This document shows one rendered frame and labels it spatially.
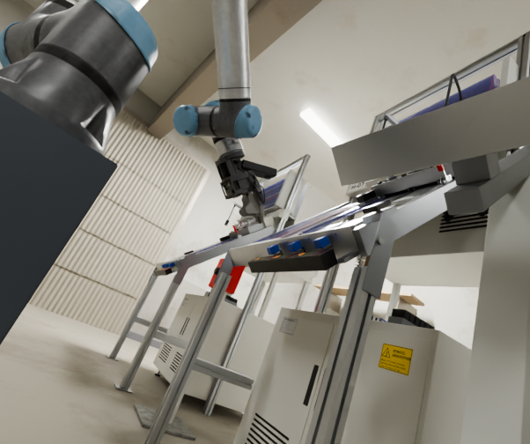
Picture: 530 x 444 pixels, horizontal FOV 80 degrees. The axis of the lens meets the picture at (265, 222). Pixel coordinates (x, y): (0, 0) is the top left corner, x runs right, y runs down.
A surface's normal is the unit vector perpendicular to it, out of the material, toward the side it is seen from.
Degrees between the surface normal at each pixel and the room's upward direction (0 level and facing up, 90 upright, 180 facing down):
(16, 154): 90
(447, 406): 90
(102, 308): 90
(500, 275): 90
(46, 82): 72
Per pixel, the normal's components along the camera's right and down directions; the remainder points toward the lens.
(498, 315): -0.72, -0.50
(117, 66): 0.84, 0.13
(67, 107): 0.80, -0.25
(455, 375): 0.50, -0.15
